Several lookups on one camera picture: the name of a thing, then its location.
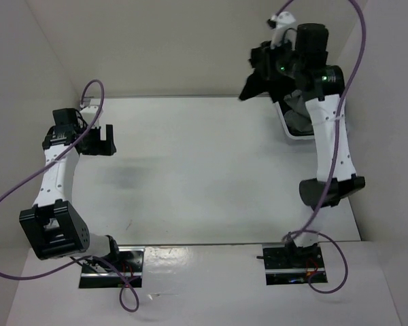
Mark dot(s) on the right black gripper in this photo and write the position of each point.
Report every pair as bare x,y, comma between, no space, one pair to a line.
264,64

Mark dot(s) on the white laundry basket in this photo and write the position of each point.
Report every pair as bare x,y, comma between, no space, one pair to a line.
291,133

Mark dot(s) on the black skirt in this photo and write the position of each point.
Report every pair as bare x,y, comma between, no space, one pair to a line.
276,90

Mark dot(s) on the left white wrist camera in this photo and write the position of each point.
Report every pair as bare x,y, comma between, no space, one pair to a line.
89,112

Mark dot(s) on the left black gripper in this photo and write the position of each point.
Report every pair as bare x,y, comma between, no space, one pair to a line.
102,147

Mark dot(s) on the grey skirt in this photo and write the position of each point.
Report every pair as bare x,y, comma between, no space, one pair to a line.
296,116

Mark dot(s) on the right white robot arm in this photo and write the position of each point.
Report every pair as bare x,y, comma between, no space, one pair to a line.
295,60

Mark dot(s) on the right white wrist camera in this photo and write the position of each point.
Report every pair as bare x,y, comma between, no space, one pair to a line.
280,23

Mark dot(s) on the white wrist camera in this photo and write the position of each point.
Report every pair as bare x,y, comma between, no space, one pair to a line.
280,23
89,112

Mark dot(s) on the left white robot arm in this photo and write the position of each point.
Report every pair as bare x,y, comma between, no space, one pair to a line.
52,225

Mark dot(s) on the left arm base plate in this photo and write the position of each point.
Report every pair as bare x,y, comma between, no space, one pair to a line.
97,275

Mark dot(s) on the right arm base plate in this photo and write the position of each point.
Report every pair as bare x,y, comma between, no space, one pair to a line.
286,265

